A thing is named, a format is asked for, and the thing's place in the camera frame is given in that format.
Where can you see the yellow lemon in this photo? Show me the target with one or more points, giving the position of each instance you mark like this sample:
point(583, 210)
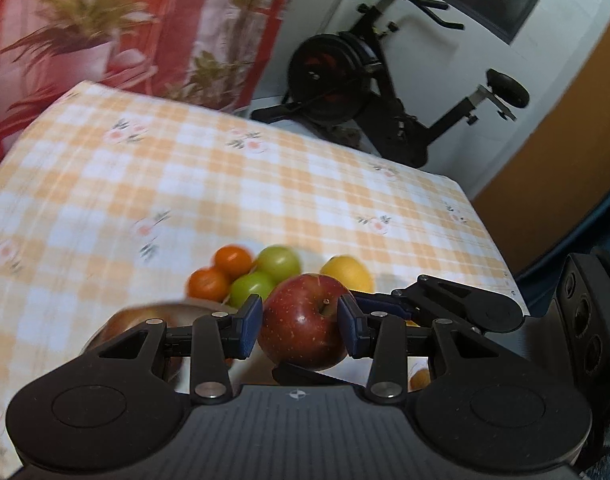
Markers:
point(349, 272)

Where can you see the brown slipper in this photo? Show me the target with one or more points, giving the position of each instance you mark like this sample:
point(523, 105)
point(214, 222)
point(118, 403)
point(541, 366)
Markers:
point(346, 135)

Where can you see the printed pink wall backdrop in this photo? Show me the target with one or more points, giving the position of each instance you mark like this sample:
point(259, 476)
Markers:
point(85, 20)

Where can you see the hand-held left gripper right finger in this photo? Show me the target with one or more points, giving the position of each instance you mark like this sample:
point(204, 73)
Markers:
point(349, 330)

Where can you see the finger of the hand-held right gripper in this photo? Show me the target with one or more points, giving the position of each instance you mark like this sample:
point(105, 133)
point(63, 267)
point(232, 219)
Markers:
point(380, 302)
point(305, 375)

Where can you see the wooden door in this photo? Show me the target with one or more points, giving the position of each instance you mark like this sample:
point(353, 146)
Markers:
point(560, 170)

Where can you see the green round fruit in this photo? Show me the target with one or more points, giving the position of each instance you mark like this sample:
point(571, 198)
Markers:
point(251, 287)
point(280, 260)

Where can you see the beige plate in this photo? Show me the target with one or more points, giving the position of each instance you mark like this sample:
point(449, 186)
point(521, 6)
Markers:
point(195, 310)

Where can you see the orange checked floral tablecloth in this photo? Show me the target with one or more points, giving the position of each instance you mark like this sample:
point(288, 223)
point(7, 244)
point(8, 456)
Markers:
point(235, 185)

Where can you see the black exercise bike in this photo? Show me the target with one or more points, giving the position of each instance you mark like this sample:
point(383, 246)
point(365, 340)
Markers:
point(330, 80)

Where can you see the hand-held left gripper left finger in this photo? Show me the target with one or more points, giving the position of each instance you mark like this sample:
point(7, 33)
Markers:
point(250, 327)

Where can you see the orange tangerine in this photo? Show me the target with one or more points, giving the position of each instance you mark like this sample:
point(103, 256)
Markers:
point(207, 282)
point(232, 260)
point(419, 379)

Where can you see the dark red apple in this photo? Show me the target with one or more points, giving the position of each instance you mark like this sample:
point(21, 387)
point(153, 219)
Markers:
point(295, 325)

